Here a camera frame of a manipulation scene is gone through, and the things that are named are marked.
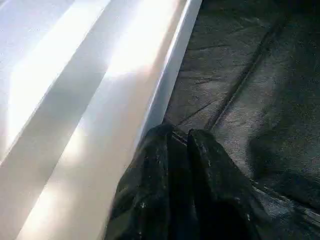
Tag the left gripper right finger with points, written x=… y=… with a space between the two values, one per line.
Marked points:
x=217 y=195

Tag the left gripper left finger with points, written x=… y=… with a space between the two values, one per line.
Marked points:
x=150 y=195

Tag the white plastic table top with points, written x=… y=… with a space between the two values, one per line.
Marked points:
x=75 y=100

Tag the black mat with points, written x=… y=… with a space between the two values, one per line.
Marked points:
x=250 y=87

